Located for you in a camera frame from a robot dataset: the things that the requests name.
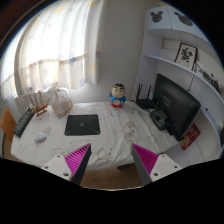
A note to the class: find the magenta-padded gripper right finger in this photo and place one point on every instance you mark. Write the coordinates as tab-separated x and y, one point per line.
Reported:
163	165

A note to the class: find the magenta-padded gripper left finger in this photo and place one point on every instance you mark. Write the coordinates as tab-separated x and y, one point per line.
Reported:
58	165

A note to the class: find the white printed computer mouse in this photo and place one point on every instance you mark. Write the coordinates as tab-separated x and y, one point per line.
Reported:
40	137

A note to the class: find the black mouse pad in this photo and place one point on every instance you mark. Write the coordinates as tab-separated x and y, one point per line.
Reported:
82	125

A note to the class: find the red packet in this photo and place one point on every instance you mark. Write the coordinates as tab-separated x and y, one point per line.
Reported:
190	136

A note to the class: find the small black box device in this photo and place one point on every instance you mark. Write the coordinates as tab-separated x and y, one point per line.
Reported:
159	119

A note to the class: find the black keyboard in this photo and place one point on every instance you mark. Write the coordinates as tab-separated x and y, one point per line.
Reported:
22	122

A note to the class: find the white printed tablecloth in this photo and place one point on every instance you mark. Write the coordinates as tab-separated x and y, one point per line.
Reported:
113	140

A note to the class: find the large white conch shell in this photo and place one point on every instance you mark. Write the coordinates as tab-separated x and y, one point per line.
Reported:
61	105

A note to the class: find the wooden model sailing ship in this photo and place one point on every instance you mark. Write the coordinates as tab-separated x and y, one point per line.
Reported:
39	106

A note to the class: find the black monitor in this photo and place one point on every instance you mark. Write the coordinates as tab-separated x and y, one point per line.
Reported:
175	103

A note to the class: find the black router with antennas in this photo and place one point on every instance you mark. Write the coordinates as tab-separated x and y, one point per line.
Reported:
145	104

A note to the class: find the orange wooden chair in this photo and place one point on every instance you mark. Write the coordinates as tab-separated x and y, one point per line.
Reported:
6	123

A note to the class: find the white radiator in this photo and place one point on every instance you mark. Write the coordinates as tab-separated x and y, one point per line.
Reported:
23	101

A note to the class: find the cartoon boy figurine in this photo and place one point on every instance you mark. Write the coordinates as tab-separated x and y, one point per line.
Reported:
117	96

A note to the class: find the white sheer curtain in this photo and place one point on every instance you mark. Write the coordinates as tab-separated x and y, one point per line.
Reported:
56	43

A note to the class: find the white shelf unit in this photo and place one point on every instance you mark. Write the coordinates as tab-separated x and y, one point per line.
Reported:
156	43

